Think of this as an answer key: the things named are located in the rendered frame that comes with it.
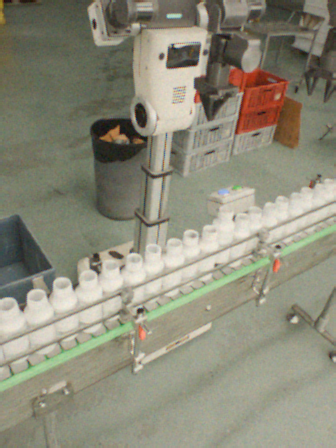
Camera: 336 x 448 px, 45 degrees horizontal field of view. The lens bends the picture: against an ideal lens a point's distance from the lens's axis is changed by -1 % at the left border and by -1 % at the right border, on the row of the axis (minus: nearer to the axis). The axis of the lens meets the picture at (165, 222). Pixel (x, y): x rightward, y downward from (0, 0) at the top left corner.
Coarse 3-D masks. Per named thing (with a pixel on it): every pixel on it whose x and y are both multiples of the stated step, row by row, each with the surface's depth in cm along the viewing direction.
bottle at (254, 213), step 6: (252, 210) 117; (258, 210) 116; (252, 216) 114; (258, 216) 114; (252, 222) 115; (258, 222) 116; (252, 228) 115; (258, 228) 116; (252, 240) 118; (246, 246) 119; (252, 246) 120; (246, 252) 121; (246, 258) 123
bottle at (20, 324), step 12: (0, 300) 80; (12, 300) 81; (0, 312) 79; (12, 312) 79; (0, 324) 80; (12, 324) 81; (24, 324) 83; (0, 336) 82; (24, 336) 84; (12, 348) 84; (24, 348) 86
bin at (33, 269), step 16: (0, 224) 136; (16, 224) 139; (0, 240) 139; (16, 240) 143; (32, 240) 131; (0, 256) 143; (16, 256) 147; (32, 256) 137; (0, 272) 144; (16, 272) 145; (32, 272) 145; (48, 272) 118; (0, 288) 111; (16, 288) 114; (32, 288) 118; (48, 288) 115
